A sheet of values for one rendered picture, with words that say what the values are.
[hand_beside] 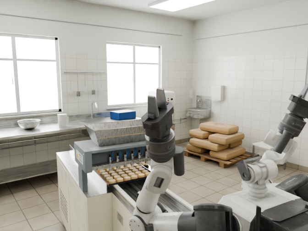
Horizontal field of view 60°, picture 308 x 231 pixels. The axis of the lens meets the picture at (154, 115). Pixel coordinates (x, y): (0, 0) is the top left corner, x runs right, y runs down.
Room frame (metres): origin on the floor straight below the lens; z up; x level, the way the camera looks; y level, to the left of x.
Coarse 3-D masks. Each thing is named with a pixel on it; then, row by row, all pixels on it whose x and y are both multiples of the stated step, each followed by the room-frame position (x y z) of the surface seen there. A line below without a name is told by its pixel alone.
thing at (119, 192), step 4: (112, 188) 1.91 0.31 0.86; (116, 188) 1.83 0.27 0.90; (120, 188) 1.82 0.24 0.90; (116, 192) 1.83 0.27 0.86; (120, 192) 1.77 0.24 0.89; (124, 192) 1.76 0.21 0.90; (120, 196) 1.77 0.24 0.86; (124, 196) 1.70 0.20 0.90; (128, 196) 1.70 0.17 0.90; (124, 200) 1.71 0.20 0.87; (128, 200) 1.64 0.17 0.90; (132, 200) 1.64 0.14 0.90; (128, 204) 1.65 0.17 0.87; (132, 204) 1.59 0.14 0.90; (128, 208) 1.65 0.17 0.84; (132, 208) 1.59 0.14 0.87; (132, 212) 1.59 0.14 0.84
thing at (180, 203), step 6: (144, 180) 2.08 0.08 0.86; (168, 192) 1.76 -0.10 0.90; (168, 198) 1.76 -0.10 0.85; (174, 198) 1.70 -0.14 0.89; (180, 198) 1.67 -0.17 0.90; (174, 204) 1.69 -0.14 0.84; (180, 204) 1.63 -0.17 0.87; (186, 204) 1.58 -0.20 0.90; (186, 210) 1.58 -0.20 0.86; (192, 210) 1.52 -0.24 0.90
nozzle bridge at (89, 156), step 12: (84, 144) 2.00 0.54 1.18; (120, 144) 2.00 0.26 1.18; (132, 144) 2.00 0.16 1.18; (144, 144) 2.03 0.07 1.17; (84, 156) 1.81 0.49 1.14; (96, 156) 1.93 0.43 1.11; (108, 156) 1.97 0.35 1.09; (144, 156) 2.12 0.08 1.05; (84, 168) 1.82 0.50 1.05; (96, 168) 1.88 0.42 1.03; (84, 180) 1.90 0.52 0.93
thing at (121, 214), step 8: (112, 192) 1.88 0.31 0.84; (128, 192) 1.88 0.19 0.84; (136, 192) 1.88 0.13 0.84; (112, 200) 1.89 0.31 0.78; (120, 200) 1.76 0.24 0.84; (136, 200) 1.76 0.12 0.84; (160, 200) 1.76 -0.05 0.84; (168, 200) 1.76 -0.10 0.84; (120, 208) 1.75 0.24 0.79; (168, 208) 1.65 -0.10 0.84; (176, 208) 1.65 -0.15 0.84; (120, 216) 1.75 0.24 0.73; (128, 216) 1.62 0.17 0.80; (120, 224) 1.75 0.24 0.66; (128, 224) 1.62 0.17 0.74
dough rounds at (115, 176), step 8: (112, 168) 2.21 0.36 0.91; (120, 168) 2.24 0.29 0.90; (128, 168) 2.22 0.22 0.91; (136, 168) 2.24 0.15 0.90; (104, 176) 2.00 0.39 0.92; (112, 176) 2.03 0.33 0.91; (120, 176) 2.00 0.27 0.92; (128, 176) 2.00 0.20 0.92; (136, 176) 2.00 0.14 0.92; (144, 176) 2.04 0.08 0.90
